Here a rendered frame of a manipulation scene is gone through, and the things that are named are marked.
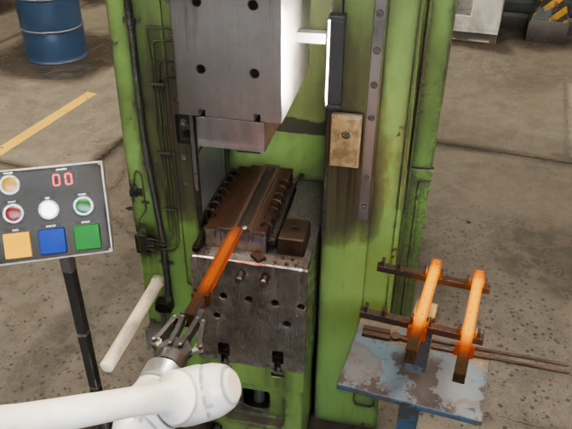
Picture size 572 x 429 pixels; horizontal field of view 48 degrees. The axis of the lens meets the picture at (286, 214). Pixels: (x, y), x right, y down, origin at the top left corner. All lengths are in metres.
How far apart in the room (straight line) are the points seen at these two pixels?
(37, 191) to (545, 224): 2.98
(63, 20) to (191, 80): 4.70
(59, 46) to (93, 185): 4.55
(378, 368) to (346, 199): 0.53
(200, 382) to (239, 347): 0.99
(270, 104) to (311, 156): 0.63
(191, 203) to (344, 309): 0.65
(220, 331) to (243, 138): 0.71
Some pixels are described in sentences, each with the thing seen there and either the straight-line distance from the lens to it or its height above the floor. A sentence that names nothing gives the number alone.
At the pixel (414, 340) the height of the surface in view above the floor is 1.03.
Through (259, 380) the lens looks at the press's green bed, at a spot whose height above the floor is 0.39.
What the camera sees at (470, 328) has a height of 1.02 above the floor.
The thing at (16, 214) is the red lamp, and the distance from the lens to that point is 2.07.
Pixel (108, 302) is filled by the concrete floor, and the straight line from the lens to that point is 3.38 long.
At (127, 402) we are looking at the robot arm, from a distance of 1.23.
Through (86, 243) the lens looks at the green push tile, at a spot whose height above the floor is 1.00.
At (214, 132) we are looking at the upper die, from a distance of 1.88.
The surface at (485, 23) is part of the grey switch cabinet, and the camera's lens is 7.08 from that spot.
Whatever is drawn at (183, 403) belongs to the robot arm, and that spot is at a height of 1.17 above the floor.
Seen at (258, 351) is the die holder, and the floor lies 0.54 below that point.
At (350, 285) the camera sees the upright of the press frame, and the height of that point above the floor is 0.72.
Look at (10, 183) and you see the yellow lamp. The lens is 2.07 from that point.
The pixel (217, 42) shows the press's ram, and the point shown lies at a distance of 1.78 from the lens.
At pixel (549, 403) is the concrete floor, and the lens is 3.03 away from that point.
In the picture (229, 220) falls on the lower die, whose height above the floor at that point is 0.99.
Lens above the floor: 2.13
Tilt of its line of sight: 33 degrees down
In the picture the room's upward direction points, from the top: straight up
